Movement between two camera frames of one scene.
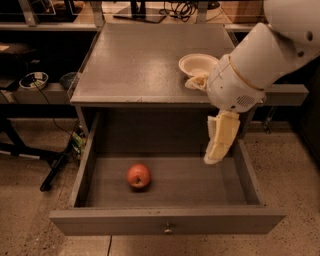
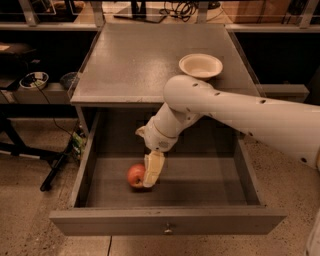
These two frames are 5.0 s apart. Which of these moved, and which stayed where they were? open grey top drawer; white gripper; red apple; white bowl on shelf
Moved: white gripper
Stayed: white bowl on shelf; red apple; open grey top drawer
